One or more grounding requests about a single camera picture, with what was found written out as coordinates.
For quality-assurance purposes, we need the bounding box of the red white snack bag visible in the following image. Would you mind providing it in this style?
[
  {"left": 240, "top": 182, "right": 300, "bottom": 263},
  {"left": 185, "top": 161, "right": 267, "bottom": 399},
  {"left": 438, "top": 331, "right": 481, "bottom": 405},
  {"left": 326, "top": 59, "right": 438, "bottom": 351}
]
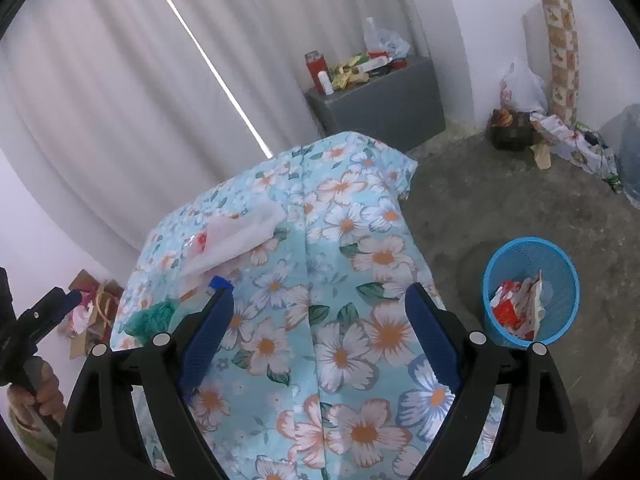
[{"left": 490, "top": 271, "right": 546, "bottom": 341}]

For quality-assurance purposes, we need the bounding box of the blue plastic trash basket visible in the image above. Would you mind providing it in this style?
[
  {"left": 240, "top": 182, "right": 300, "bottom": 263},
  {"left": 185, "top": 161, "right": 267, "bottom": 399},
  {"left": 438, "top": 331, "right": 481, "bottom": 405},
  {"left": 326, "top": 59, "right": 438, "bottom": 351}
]
[{"left": 482, "top": 237, "right": 580, "bottom": 348}]

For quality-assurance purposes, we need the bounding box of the person left hand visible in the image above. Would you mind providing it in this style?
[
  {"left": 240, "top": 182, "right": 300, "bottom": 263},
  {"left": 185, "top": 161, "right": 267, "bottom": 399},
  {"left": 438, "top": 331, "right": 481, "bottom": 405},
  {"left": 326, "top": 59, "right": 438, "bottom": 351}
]
[{"left": 6, "top": 358, "right": 66, "bottom": 428}]

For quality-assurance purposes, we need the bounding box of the paper bags pile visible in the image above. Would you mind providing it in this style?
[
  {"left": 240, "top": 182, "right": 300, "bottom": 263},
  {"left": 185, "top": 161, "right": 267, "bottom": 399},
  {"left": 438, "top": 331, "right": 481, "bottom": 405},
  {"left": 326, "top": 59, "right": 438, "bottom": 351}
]
[{"left": 58, "top": 270, "right": 124, "bottom": 360}]

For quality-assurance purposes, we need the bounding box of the green plastic bag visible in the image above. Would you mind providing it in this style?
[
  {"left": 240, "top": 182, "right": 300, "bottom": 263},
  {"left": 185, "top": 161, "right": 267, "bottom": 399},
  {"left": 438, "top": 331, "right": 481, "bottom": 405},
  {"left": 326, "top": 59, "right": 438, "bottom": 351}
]
[{"left": 122, "top": 299, "right": 179, "bottom": 344}]

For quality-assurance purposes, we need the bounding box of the clear plastic bottle blue cap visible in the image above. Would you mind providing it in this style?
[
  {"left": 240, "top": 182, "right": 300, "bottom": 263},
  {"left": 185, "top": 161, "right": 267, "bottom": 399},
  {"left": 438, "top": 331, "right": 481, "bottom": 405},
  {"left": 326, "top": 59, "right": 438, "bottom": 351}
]
[{"left": 169, "top": 275, "right": 233, "bottom": 330}]

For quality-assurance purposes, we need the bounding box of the floral blue bed sheet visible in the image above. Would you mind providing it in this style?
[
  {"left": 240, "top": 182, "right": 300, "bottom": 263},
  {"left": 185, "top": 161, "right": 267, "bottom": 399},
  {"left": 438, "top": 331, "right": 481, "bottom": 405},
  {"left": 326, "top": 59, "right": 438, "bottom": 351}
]
[{"left": 111, "top": 132, "right": 454, "bottom": 479}]

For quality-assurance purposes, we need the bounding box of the white red wrapper on bed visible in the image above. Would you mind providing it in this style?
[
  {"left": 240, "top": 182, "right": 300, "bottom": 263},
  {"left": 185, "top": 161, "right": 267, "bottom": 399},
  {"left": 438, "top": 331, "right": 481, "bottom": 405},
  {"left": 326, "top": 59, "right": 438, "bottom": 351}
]
[{"left": 179, "top": 198, "right": 286, "bottom": 276}]

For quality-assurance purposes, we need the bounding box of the white curtain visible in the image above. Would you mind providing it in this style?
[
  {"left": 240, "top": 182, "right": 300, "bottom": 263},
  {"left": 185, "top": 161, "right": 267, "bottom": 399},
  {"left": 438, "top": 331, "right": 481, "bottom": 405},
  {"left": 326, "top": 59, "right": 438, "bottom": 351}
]
[{"left": 0, "top": 0, "right": 474, "bottom": 271}]

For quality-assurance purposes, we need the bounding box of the patterned cloth on floor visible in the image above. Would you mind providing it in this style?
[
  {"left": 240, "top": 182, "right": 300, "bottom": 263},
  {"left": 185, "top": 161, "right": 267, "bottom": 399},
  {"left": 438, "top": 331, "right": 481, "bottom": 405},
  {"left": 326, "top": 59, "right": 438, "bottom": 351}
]
[{"left": 529, "top": 112, "right": 623, "bottom": 193}]

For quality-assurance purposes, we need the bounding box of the large water jug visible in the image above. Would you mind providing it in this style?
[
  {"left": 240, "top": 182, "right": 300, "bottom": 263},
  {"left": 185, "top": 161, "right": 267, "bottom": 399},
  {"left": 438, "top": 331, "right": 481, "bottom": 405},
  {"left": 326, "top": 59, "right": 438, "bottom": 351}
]
[{"left": 618, "top": 104, "right": 640, "bottom": 202}]

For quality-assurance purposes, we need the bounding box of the dark bag on floor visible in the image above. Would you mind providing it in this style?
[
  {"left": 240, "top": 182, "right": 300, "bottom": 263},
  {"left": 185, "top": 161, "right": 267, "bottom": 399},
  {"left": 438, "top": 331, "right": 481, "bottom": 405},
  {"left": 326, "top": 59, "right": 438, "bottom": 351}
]
[{"left": 488, "top": 108, "right": 542, "bottom": 152}]

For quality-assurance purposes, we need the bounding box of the white plastic bag on floor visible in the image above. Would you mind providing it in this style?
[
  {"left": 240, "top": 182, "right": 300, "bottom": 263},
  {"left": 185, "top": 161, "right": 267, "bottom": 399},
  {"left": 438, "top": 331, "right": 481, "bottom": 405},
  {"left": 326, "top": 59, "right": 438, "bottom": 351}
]
[{"left": 499, "top": 58, "right": 548, "bottom": 113}]

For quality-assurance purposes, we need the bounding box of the grey bedside cabinet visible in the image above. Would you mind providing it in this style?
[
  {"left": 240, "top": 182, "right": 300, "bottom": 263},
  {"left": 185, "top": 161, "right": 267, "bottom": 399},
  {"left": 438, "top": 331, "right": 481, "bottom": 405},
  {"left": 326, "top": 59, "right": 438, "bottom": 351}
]
[{"left": 305, "top": 56, "right": 446, "bottom": 153}]

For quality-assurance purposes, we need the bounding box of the small white bottle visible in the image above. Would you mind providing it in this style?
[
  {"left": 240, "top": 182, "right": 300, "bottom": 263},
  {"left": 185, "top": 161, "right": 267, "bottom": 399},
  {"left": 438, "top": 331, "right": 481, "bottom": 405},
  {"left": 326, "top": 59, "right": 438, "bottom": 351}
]
[{"left": 318, "top": 70, "right": 334, "bottom": 96}]

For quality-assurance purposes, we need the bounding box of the red thermos bottle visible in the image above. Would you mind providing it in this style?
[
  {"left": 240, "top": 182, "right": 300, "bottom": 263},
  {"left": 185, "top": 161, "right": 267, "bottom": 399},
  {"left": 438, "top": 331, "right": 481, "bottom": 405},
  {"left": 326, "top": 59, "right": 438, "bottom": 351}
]
[{"left": 305, "top": 50, "right": 329, "bottom": 94}]

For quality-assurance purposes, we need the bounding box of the yellow snack wrappers pile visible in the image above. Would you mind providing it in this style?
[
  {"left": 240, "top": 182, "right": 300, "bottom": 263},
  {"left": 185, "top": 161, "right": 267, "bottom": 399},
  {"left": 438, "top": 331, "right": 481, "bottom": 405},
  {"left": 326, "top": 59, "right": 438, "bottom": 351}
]
[{"left": 330, "top": 54, "right": 392, "bottom": 91}]

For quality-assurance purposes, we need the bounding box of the clear plastic bag on cabinet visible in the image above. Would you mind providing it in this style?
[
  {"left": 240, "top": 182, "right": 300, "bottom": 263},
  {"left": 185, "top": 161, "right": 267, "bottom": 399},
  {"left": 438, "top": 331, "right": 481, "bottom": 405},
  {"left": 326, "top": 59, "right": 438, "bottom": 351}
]
[{"left": 363, "top": 18, "right": 411, "bottom": 60}]

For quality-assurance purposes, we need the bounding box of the patterned rolled mat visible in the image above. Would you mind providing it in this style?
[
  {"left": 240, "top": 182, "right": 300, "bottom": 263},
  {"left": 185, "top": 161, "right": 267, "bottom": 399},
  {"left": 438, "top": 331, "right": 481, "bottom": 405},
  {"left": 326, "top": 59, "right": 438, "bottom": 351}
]
[{"left": 541, "top": 0, "right": 579, "bottom": 128}]

